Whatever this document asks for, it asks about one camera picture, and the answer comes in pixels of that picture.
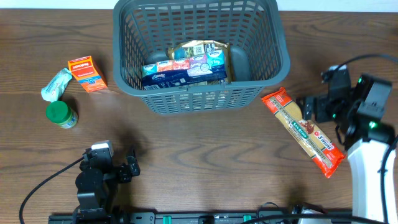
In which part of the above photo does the green lid seasoning jar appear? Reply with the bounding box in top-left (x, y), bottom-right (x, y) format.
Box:
top-left (46, 101), bottom-right (78, 129)

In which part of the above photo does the crumpled light green packet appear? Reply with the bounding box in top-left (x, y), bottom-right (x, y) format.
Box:
top-left (41, 68), bottom-right (73, 103)

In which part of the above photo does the orange medicine box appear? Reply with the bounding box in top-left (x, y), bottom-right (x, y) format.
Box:
top-left (68, 55), bottom-right (108, 93)

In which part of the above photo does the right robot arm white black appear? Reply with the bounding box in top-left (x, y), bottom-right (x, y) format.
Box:
top-left (297, 74), bottom-right (397, 223)

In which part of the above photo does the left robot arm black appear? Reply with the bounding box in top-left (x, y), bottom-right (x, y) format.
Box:
top-left (72, 146), bottom-right (141, 224)

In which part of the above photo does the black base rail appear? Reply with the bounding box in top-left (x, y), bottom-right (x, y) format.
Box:
top-left (48, 208), bottom-right (287, 224)

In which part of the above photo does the blue Kleenex tissue multipack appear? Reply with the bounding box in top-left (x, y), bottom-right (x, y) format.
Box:
top-left (141, 59), bottom-right (218, 90)

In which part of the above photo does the brown Nescafe Gold coffee bag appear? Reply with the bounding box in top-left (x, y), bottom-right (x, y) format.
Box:
top-left (167, 40), bottom-right (234, 83)

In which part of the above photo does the grey plastic basket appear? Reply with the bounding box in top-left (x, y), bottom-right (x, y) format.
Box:
top-left (113, 0), bottom-right (290, 114)

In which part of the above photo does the San Remo spaghetti packet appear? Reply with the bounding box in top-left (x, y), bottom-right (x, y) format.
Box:
top-left (262, 87), bottom-right (345, 178)

